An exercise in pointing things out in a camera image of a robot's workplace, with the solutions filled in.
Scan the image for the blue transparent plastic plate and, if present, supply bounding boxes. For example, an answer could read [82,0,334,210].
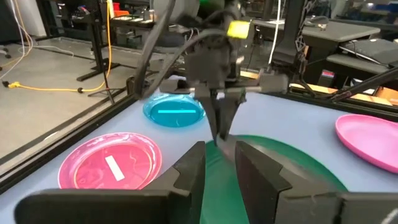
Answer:
[142,92,207,128]

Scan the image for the pink opaque plastic plate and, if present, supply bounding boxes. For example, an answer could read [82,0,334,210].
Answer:
[335,113,398,174]

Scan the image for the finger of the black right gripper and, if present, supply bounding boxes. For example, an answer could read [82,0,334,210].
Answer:
[195,88,222,147]
[219,88,247,147]

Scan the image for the white floor cable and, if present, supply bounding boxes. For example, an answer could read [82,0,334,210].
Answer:
[0,0,75,80]

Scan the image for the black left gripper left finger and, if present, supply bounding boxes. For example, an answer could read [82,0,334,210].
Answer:
[14,140,206,224]

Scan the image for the green plastic plate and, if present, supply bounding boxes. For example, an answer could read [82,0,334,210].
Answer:
[199,134,348,224]

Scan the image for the yellow extension cable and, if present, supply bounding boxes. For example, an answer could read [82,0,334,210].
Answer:
[7,0,113,94]

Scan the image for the orange storage bin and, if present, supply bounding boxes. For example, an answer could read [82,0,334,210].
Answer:
[111,2,131,18]

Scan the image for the white hanging cable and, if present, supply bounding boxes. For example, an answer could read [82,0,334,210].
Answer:
[267,0,282,66]

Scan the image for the thin black tripod stand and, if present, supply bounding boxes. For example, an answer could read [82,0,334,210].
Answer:
[86,62,127,105]

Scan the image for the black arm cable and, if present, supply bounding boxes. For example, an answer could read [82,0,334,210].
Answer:
[133,0,231,100]

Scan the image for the black upright frame post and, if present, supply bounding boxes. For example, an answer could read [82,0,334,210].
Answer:
[273,0,312,68]

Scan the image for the grey desk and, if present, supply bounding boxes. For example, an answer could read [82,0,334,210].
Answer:
[251,18,382,44]

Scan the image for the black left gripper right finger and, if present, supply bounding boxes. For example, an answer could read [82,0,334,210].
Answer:
[234,140,398,224]

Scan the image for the yellow tape tag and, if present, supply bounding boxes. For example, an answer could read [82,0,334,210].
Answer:
[226,20,251,40]

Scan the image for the black laptop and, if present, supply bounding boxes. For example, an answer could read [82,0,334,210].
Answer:
[338,37,398,68]

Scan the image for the black desk stand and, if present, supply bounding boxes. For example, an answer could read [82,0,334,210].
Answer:
[35,0,121,83]

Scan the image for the black table frame rail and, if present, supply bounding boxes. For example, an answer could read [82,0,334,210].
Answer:
[0,91,137,195]

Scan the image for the pink transparent plastic plate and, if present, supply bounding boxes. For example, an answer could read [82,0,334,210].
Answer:
[57,132,163,190]

